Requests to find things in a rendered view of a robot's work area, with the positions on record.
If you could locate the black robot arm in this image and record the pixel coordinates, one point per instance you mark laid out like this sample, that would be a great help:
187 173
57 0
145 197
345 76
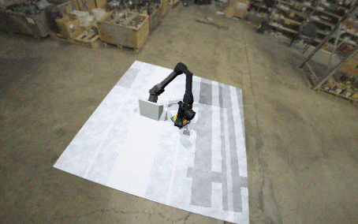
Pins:
185 107

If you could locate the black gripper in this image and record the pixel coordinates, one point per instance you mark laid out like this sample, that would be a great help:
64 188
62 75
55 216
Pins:
179 120

